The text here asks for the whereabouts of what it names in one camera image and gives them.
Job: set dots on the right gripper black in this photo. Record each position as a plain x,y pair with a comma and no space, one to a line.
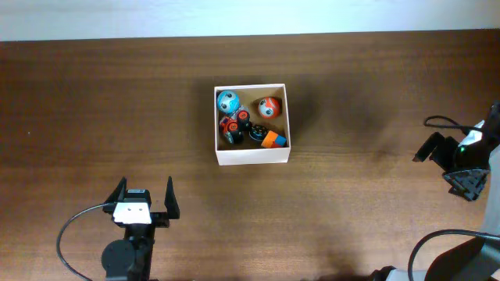
448,154

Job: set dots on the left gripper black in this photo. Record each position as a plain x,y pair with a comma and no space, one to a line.
162,218

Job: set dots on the red toy fire truck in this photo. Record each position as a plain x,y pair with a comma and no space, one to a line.
233,126

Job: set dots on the blue toy ball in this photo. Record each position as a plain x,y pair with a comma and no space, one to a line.
228,102

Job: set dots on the black round toy wheel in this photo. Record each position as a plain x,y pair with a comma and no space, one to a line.
258,132

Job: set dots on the multicolour puzzle cube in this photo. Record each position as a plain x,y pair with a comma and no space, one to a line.
273,140

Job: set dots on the red toy ball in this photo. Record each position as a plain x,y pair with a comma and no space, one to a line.
269,108

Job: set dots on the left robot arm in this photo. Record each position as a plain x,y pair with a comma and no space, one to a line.
130,258

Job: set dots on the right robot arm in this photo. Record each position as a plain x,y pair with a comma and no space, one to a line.
467,166

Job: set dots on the pink open cardboard box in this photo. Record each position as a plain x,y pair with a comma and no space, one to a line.
250,151

